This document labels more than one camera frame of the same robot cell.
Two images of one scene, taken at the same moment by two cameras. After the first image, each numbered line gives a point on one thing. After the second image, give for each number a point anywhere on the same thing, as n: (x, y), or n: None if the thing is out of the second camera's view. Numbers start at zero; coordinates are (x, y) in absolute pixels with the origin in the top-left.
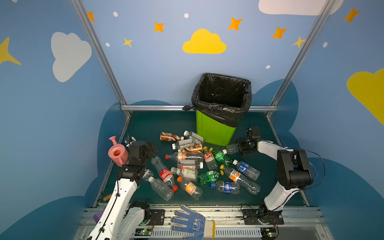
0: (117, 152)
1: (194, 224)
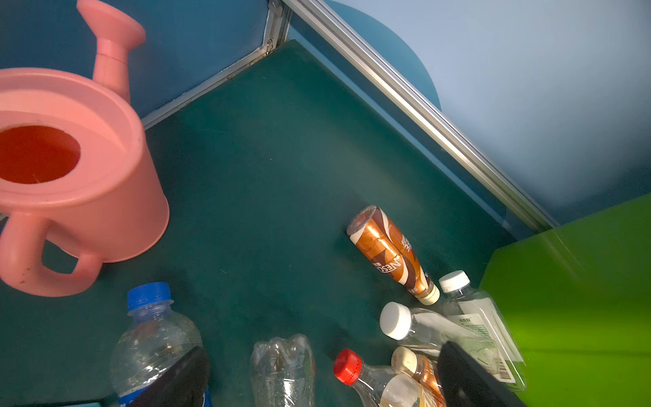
0: (73, 158)
1: None
